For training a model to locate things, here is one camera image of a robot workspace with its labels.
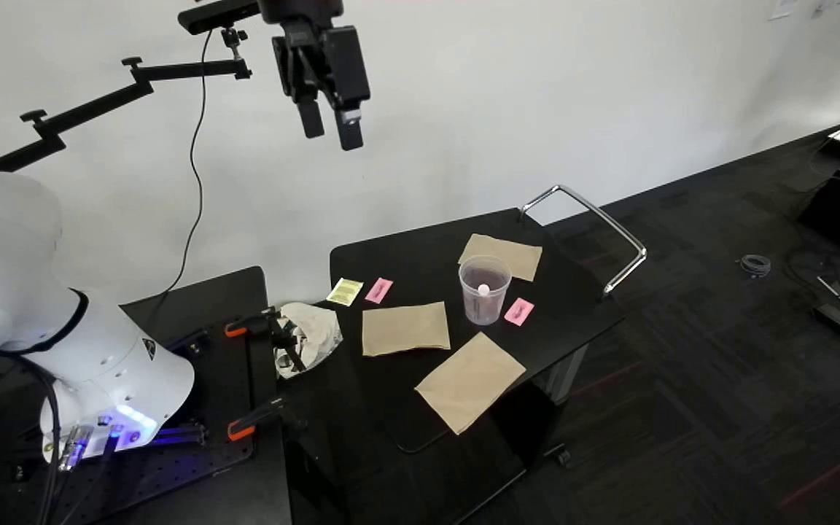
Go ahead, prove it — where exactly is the black hanging cable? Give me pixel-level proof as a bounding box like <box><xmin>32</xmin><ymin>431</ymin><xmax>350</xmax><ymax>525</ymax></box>
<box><xmin>158</xmin><ymin>27</ymin><xmax>222</xmax><ymax>305</ymax></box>

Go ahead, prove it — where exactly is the black clamp with orange handle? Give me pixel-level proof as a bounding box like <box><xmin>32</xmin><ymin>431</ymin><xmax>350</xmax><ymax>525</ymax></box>
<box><xmin>222</xmin><ymin>305</ymin><xmax>285</xmax><ymax>345</ymax></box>
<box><xmin>224</xmin><ymin>393</ymin><xmax>291</xmax><ymax>445</ymax></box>

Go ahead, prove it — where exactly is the pink eraser left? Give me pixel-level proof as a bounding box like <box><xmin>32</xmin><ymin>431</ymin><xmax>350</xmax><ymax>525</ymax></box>
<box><xmin>361</xmin><ymin>273</ymin><xmax>397</xmax><ymax>305</ymax></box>

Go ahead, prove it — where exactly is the small dark floor item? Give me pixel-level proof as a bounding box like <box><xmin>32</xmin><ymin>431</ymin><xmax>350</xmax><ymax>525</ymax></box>
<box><xmin>735</xmin><ymin>250</ymin><xmax>773</xmax><ymax>284</ymax></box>

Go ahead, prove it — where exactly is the clear plastic cup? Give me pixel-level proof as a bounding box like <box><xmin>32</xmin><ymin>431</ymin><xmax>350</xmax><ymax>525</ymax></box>
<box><xmin>454</xmin><ymin>256</ymin><xmax>514</xmax><ymax>330</ymax></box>

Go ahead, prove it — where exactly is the yellow sticky note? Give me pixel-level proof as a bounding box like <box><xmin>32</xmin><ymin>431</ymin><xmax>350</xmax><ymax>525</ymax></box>
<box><xmin>324</xmin><ymin>273</ymin><xmax>366</xmax><ymax>310</ymax></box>

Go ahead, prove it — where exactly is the black camera on mount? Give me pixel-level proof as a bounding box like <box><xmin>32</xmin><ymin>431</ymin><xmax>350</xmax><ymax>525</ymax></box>
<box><xmin>175</xmin><ymin>0</ymin><xmax>263</xmax><ymax>39</ymax></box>

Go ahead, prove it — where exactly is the brown paper sheet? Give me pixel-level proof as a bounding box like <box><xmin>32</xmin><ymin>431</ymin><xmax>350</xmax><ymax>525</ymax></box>
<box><xmin>410</xmin><ymin>330</ymin><xmax>531</xmax><ymax>441</ymax></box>
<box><xmin>358</xmin><ymin>298</ymin><xmax>454</xmax><ymax>362</ymax></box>
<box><xmin>457</xmin><ymin>230</ymin><xmax>546</xmax><ymax>286</ymax></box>

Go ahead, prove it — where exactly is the pink eraser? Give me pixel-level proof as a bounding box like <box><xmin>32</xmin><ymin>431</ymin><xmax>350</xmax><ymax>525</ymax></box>
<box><xmin>501</xmin><ymin>295</ymin><xmax>536</xmax><ymax>330</ymax></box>
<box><xmin>361</xmin><ymin>273</ymin><xmax>397</xmax><ymax>305</ymax></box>

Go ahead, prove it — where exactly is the silver metal table handle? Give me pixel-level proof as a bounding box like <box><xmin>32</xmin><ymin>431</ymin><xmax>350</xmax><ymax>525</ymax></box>
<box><xmin>522</xmin><ymin>181</ymin><xmax>654</xmax><ymax>298</ymax></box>

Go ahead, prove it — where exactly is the crumpled white bag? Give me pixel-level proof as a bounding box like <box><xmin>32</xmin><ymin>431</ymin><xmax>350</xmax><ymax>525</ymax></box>
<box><xmin>266</xmin><ymin>298</ymin><xmax>346</xmax><ymax>383</ymax></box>

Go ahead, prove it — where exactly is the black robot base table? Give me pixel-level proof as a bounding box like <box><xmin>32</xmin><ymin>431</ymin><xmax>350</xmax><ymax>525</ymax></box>
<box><xmin>50</xmin><ymin>263</ymin><xmax>294</xmax><ymax>525</ymax></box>

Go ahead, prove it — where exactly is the black table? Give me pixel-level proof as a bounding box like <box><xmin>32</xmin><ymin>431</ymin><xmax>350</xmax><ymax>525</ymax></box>
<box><xmin>277</xmin><ymin>205</ymin><xmax>632</xmax><ymax>525</ymax></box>

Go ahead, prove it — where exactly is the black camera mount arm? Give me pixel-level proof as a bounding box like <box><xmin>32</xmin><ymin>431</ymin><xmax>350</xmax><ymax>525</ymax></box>
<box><xmin>0</xmin><ymin>52</ymin><xmax>256</xmax><ymax>174</ymax></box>

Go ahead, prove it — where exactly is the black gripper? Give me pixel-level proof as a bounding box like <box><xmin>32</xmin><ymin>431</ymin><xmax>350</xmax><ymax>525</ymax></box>
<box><xmin>259</xmin><ymin>0</ymin><xmax>377</xmax><ymax>155</ymax></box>

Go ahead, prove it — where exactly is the pink eraser right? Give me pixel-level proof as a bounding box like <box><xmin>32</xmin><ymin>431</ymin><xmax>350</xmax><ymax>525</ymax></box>
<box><xmin>501</xmin><ymin>295</ymin><xmax>536</xmax><ymax>330</ymax></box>

